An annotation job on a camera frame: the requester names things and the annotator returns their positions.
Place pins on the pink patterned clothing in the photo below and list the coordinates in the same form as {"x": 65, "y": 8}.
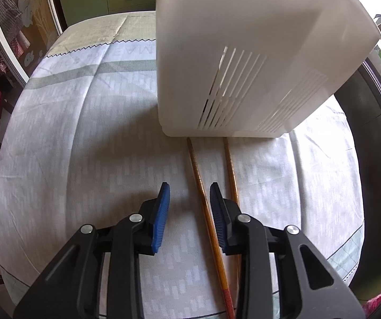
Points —
{"x": 376, "y": 304}

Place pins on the brown wooden chopstick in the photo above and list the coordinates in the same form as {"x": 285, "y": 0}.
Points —
{"x": 231, "y": 169}

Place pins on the white plastic utensil holder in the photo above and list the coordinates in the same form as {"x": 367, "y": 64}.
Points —
{"x": 243, "y": 40}

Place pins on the grey patterned tablecloth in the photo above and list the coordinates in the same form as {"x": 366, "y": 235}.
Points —
{"x": 87, "y": 139}

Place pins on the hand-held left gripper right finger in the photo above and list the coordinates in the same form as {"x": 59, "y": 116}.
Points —
{"x": 217, "y": 216}

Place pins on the printed glass sliding door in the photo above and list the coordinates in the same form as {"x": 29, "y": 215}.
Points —
{"x": 17, "y": 40}

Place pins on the brown chopstick with red end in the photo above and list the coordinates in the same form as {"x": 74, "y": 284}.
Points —
{"x": 198, "y": 179}

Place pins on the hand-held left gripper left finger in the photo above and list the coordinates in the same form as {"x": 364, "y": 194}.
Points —
{"x": 160, "y": 216}

